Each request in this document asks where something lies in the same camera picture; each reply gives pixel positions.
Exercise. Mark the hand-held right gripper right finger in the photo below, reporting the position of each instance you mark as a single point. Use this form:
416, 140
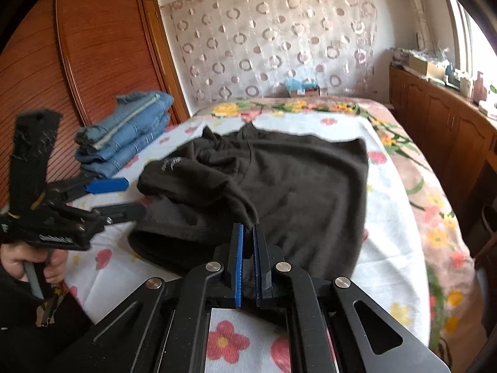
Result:
258, 268

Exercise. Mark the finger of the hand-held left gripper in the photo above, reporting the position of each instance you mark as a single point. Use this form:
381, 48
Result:
106, 185
124, 213

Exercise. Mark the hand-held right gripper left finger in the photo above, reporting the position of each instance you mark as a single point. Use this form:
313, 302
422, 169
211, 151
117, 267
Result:
238, 268

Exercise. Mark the black pants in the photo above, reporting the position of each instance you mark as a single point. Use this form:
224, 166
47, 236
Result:
303, 186

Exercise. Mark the person's left hand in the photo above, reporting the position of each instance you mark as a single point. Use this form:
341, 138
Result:
13, 258

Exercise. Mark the wooden wardrobe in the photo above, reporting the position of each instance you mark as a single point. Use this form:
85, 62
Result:
97, 46

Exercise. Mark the white floral towel blanket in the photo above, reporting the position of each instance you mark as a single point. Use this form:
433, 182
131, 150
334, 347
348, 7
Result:
388, 217

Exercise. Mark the person's black jacket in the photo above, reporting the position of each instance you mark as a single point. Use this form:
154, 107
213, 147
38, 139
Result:
46, 342

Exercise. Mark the small printed box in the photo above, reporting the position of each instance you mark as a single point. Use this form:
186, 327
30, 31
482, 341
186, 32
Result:
306, 92

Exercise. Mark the pink floral bedsheet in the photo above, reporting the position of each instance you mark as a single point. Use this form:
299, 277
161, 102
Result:
431, 202

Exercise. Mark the circle patterned sheer curtain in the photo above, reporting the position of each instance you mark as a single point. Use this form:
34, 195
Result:
271, 31

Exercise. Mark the wooden side cabinet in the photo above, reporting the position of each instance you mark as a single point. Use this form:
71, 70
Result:
446, 124

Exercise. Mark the pale window curtain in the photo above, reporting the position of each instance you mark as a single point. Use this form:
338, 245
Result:
417, 7

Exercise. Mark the window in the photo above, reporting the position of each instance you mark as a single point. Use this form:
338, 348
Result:
464, 35

